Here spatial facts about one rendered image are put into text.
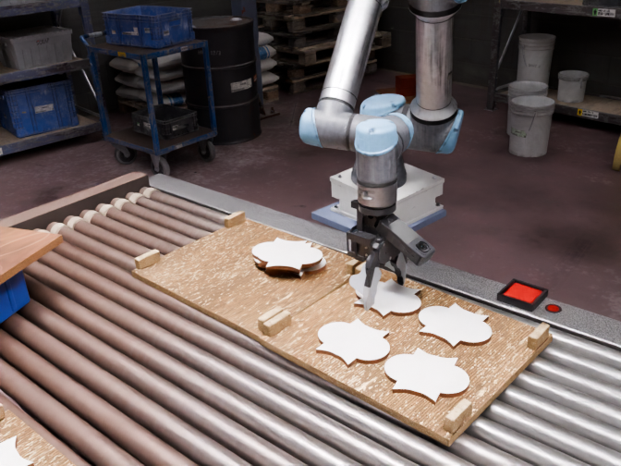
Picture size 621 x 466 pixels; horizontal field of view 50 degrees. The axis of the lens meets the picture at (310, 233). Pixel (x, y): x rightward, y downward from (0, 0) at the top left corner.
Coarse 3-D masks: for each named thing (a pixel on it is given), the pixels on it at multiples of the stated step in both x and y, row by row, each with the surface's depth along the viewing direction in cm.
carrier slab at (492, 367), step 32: (352, 288) 139; (416, 288) 138; (320, 320) 129; (352, 320) 128; (384, 320) 128; (416, 320) 127; (512, 320) 126; (288, 352) 120; (448, 352) 118; (480, 352) 118; (512, 352) 117; (352, 384) 111; (384, 384) 111; (480, 384) 110; (416, 416) 104
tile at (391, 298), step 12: (384, 288) 136; (396, 288) 136; (408, 288) 136; (360, 300) 133; (384, 300) 132; (396, 300) 132; (408, 300) 132; (384, 312) 129; (396, 312) 129; (408, 312) 129
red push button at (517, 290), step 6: (510, 288) 138; (516, 288) 137; (522, 288) 137; (528, 288) 137; (534, 288) 137; (510, 294) 136; (516, 294) 136; (522, 294) 135; (528, 294) 135; (534, 294) 135; (528, 300) 133
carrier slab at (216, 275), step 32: (256, 224) 169; (192, 256) 155; (224, 256) 154; (160, 288) 144; (192, 288) 141; (224, 288) 141; (256, 288) 140; (288, 288) 140; (320, 288) 139; (224, 320) 131; (256, 320) 130
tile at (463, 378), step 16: (416, 352) 117; (384, 368) 113; (400, 368) 113; (416, 368) 113; (432, 368) 113; (448, 368) 112; (400, 384) 109; (416, 384) 109; (432, 384) 109; (448, 384) 109; (464, 384) 109; (432, 400) 106
